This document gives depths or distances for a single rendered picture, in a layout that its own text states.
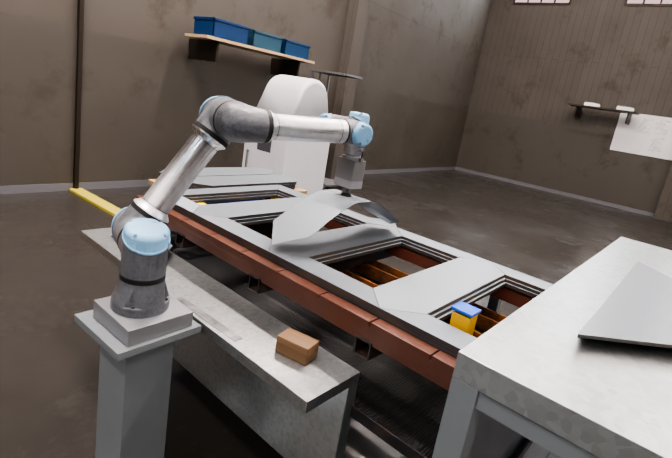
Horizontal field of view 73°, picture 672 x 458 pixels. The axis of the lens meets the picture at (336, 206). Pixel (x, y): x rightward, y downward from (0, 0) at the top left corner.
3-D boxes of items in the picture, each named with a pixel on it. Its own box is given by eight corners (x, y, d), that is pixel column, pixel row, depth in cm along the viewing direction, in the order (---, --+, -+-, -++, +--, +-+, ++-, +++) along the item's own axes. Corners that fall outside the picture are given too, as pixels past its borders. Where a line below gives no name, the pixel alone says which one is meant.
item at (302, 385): (129, 231, 200) (129, 225, 200) (358, 382, 121) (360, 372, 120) (80, 237, 185) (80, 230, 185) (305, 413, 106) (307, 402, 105)
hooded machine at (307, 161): (275, 218, 490) (294, 74, 455) (234, 202, 526) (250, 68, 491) (319, 211, 551) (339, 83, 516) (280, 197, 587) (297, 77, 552)
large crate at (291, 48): (290, 58, 627) (292, 44, 623) (308, 60, 607) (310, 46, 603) (265, 52, 590) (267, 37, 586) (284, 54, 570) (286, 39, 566)
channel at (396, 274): (249, 214, 247) (250, 205, 246) (575, 361, 146) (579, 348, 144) (237, 216, 241) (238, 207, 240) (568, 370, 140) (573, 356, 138)
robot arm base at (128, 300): (126, 324, 116) (129, 289, 113) (99, 299, 125) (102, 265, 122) (179, 309, 127) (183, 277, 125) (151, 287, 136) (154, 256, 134)
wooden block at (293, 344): (274, 351, 123) (276, 334, 122) (287, 342, 128) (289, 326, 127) (305, 366, 118) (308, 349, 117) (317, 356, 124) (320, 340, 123)
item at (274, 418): (125, 304, 208) (129, 231, 200) (337, 489, 129) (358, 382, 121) (116, 306, 205) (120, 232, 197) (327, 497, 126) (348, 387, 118)
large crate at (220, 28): (227, 43, 544) (229, 26, 540) (248, 45, 523) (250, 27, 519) (192, 34, 505) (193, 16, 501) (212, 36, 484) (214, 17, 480)
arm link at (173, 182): (107, 249, 122) (231, 91, 127) (100, 229, 134) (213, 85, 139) (145, 268, 130) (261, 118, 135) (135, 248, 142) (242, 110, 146)
